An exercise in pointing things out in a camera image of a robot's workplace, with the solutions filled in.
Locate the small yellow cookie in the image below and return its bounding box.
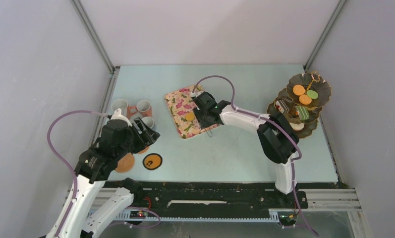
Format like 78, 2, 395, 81
185, 112, 195, 121

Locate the pink mug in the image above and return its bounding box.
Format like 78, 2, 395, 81
111, 99, 138, 119

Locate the orange round biscuit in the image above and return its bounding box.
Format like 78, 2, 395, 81
298, 94, 312, 105
292, 85, 306, 96

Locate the floral rectangular tray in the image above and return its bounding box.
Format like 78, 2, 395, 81
164, 85, 219, 139

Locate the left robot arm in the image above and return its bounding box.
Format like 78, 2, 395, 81
46, 118, 160, 238

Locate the white donut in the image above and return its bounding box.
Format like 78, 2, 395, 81
289, 122, 305, 131

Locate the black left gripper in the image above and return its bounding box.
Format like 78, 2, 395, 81
116, 116, 160, 158

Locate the chocolate cake piece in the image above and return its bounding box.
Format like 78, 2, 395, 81
275, 98, 292, 114

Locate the green striped cake slice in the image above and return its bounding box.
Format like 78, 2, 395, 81
296, 105, 310, 121

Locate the three tier black cake stand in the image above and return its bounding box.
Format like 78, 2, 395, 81
266, 71, 332, 138

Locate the lower wooden round coaster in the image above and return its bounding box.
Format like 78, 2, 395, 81
115, 153, 135, 173

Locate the small pink cup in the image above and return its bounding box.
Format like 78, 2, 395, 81
136, 100, 152, 117

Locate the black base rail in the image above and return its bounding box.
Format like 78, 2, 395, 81
99, 179, 308, 220

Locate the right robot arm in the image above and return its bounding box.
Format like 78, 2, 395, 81
191, 91, 302, 209

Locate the orange question mark coaster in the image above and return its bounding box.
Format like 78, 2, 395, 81
142, 153, 163, 171

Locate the blue grey mug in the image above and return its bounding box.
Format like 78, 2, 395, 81
142, 117, 156, 130

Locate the wooden round coaster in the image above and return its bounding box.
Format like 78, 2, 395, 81
115, 153, 135, 173
137, 147, 149, 154

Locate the upper wooden round coaster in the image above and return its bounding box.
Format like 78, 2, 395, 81
137, 147, 149, 154

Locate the green round biscuit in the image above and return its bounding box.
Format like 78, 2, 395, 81
306, 90, 319, 100

